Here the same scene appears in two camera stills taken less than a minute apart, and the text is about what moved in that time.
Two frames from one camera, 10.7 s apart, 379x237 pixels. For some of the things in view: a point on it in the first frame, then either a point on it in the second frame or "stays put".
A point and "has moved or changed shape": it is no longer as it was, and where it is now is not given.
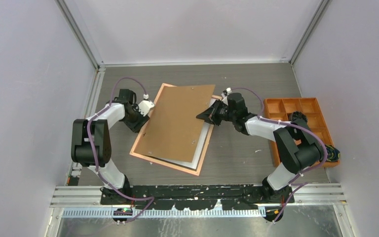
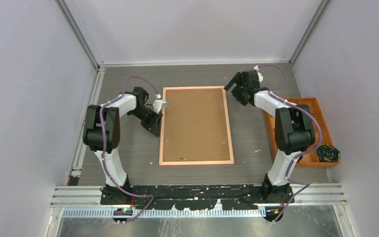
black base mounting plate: [196, 197] stays put
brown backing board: [172, 130] has moved or changed shape
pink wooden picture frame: [199, 166] → [195, 128]
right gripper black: [210, 115] → [237, 80]
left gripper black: [136, 127] → [153, 126]
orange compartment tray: [280, 108] stays put
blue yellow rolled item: [333, 154] stays put
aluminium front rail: [91, 196] stays put
